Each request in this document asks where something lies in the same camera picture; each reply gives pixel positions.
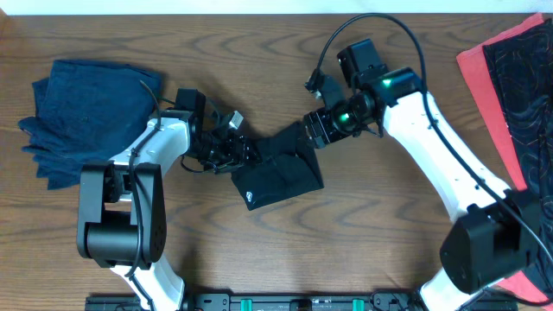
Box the black t-shirt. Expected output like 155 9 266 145
232 122 324 211

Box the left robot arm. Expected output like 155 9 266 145
77 89 260 311

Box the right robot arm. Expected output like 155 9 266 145
304 40 541 310

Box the folded navy blue garment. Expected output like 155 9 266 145
18 60 162 190

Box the red garment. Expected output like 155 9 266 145
455 12 553 306

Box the black patterned garment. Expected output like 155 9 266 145
483 19 552 295

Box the black mounting rail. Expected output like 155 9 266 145
84 292 518 311

